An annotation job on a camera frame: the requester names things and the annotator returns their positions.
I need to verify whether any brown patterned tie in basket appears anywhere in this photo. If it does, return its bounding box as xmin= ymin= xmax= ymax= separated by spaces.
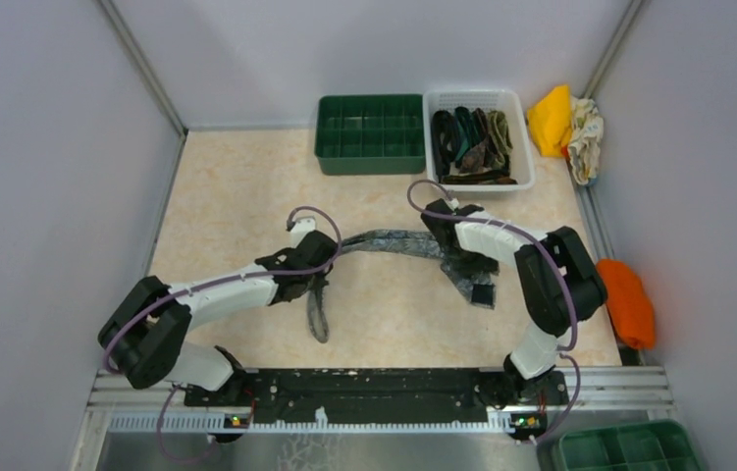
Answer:
xmin=439 ymin=144 xmax=517 ymax=185

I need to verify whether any teal tie in basket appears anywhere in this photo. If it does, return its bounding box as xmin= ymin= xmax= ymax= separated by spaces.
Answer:
xmin=454 ymin=107 xmax=479 ymax=162

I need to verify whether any green crate bottom right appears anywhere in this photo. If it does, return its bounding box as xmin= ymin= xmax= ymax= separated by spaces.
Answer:
xmin=550 ymin=420 xmax=706 ymax=470

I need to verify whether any cream patterned cloth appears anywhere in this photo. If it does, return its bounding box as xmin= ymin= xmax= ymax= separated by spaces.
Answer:
xmin=567 ymin=96 xmax=605 ymax=186

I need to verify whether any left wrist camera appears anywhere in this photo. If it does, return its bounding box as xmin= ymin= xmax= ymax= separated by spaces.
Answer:
xmin=288 ymin=216 xmax=317 ymax=248

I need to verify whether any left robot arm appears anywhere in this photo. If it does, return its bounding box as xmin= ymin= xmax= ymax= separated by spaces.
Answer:
xmin=97 ymin=230 xmax=341 ymax=406

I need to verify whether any green divided organizer tray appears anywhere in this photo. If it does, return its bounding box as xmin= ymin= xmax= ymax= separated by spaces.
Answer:
xmin=314 ymin=94 xmax=426 ymax=176

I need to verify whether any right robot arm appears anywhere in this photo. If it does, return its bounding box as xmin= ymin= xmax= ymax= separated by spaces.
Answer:
xmin=421 ymin=199 xmax=608 ymax=404

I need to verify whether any olive tie in basket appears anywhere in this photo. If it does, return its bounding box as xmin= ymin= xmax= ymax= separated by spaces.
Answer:
xmin=486 ymin=110 xmax=512 ymax=170

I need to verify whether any black tie in basket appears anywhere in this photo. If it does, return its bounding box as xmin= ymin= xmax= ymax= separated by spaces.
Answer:
xmin=431 ymin=110 xmax=460 ymax=182

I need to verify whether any orange cloth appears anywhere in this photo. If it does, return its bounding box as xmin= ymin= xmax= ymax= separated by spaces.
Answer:
xmin=597 ymin=259 xmax=657 ymax=350

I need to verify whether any grey floral tie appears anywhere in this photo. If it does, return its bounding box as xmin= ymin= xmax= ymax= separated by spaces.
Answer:
xmin=342 ymin=229 xmax=500 ymax=309

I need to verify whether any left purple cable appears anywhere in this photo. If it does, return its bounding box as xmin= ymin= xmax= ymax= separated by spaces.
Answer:
xmin=102 ymin=205 xmax=343 ymax=375

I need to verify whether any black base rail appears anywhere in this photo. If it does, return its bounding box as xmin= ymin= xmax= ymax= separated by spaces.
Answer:
xmin=184 ymin=368 xmax=569 ymax=425

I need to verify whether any yellow cloth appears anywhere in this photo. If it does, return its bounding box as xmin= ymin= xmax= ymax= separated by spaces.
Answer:
xmin=527 ymin=84 xmax=572 ymax=158

